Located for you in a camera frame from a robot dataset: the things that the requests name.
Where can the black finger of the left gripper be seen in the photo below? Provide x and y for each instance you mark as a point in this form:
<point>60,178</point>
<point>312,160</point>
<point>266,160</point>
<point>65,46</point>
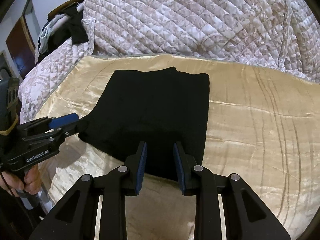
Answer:
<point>56,137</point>
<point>44,124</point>

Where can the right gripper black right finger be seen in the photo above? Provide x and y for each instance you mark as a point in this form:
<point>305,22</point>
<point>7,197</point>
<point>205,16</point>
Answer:
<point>225,205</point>

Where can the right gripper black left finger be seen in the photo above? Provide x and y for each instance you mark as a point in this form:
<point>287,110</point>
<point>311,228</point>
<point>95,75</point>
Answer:
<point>74,216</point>

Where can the black pants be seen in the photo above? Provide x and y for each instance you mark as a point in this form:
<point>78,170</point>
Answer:
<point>159,108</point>

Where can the person's left hand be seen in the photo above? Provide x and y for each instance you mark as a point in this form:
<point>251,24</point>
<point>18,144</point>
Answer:
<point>31,182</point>

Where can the dark wooden door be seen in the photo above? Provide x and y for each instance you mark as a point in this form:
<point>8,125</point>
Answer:
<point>21,47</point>

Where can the golden satin bedsheet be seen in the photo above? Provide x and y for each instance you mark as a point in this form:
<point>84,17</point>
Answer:
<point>263,124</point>

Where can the dark clothes pile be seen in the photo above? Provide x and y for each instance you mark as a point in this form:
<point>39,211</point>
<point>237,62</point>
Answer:
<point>66,24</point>

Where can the quilted floral comforter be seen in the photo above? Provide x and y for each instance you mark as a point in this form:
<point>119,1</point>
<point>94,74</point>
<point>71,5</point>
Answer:
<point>278,34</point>

